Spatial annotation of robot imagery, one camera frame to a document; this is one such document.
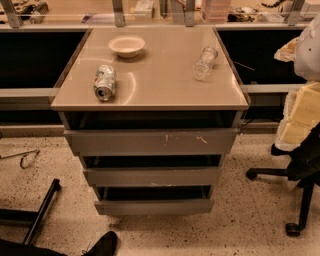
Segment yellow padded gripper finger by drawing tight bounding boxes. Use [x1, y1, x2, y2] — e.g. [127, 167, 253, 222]
[280, 82, 320, 144]

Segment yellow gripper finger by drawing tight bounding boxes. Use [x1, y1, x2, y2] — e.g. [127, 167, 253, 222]
[274, 38, 298, 62]

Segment grey top drawer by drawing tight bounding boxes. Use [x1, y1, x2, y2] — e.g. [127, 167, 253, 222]
[64, 128, 237, 156]

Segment grey drawer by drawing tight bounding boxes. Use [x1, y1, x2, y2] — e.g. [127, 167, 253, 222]
[64, 128, 237, 156]
[83, 167, 222, 187]
[94, 199, 214, 216]

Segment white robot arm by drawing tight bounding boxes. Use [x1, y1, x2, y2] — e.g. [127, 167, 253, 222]
[274, 14, 320, 150]

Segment grey middle drawer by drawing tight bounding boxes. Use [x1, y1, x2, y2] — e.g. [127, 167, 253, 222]
[83, 167, 222, 187]

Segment grey drawer cabinet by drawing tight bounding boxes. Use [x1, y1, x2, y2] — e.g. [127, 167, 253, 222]
[52, 27, 249, 201]

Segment grey bottom drawer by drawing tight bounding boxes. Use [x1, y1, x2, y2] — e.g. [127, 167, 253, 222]
[94, 199, 214, 216]

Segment black office chair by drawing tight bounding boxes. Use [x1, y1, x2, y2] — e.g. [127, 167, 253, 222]
[246, 123, 320, 237]

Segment pink stacked trays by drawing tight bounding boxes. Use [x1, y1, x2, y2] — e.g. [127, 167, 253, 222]
[200, 0, 231, 23]

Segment clear plastic bottle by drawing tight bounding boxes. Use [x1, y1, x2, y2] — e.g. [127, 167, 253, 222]
[193, 47, 218, 81]

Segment white bowl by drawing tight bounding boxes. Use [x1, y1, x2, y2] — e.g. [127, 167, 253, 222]
[108, 35, 145, 59]

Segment crushed green soda can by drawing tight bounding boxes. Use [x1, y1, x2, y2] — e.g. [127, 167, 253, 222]
[93, 65, 116, 101]

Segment black shoe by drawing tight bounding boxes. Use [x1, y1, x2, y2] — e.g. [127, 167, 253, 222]
[82, 231, 118, 256]

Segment metal hook on floor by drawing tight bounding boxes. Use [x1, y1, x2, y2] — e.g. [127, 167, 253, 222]
[0, 149, 40, 169]

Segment black metal stand base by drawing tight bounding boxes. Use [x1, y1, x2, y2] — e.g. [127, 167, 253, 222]
[0, 179, 61, 245]

